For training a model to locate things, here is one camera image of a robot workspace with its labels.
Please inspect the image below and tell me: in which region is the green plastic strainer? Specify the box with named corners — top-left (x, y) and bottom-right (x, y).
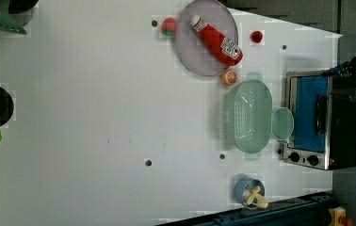
top-left (218, 73), bottom-right (272, 161)

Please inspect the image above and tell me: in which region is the orange slice toy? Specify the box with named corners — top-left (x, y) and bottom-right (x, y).
top-left (221, 71), bottom-right (237, 86)

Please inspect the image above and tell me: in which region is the grey round plate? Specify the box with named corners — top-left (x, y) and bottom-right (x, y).
top-left (175, 0), bottom-right (238, 76)

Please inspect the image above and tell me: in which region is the red ketchup bottle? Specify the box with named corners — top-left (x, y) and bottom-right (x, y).
top-left (189, 14), bottom-right (243, 66)

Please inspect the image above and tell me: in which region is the strawberry toy with leaves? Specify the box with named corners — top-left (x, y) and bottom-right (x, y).
top-left (161, 17), bottom-right (177, 37)

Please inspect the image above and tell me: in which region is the blue cup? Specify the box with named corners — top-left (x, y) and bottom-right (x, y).
top-left (234, 177), bottom-right (268, 209)

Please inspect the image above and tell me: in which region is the green cup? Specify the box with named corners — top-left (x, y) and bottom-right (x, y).
top-left (271, 107), bottom-right (294, 143)

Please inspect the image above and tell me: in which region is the small red strawberry toy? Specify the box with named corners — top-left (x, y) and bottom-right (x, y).
top-left (251, 31), bottom-right (264, 43)

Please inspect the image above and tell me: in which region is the cream banana toy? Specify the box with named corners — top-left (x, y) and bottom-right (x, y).
top-left (242, 186), bottom-right (268, 208)

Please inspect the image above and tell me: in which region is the black toaster oven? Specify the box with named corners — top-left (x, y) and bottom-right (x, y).
top-left (282, 71), bottom-right (356, 170)

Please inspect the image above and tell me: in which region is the black cylinder container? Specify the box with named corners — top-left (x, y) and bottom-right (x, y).
top-left (0, 0), bottom-right (40, 25)

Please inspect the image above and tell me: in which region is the yellow red emergency button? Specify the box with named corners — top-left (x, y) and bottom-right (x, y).
top-left (329, 207), bottom-right (354, 226)

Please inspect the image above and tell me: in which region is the green brush tool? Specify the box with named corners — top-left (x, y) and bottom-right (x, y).
top-left (0, 0), bottom-right (26, 35)

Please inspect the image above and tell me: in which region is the blue metal frame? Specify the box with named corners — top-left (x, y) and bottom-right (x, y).
top-left (158, 192), bottom-right (338, 226)

